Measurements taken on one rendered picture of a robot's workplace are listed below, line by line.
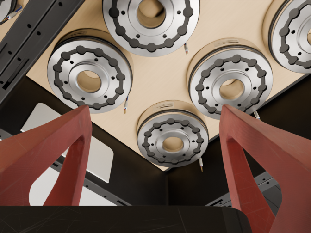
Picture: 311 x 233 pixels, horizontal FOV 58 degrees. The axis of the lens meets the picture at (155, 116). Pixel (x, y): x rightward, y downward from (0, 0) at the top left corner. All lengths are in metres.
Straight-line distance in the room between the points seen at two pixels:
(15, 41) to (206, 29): 0.21
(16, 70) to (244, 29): 0.25
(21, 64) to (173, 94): 0.20
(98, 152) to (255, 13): 0.26
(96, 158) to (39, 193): 0.43
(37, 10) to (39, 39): 0.02
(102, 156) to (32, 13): 0.21
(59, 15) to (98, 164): 0.20
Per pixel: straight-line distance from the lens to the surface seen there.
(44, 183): 0.76
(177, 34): 0.32
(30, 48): 0.27
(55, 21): 0.26
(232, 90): 0.38
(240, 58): 0.35
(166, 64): 0.37
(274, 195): 0.58
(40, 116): 0.37
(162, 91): 0.39
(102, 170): 0.38
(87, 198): 0.78
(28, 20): 0.26
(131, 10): 0.31
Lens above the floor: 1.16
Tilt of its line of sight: 54 degrees down
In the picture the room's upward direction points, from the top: 180 degrees counter-clockwise
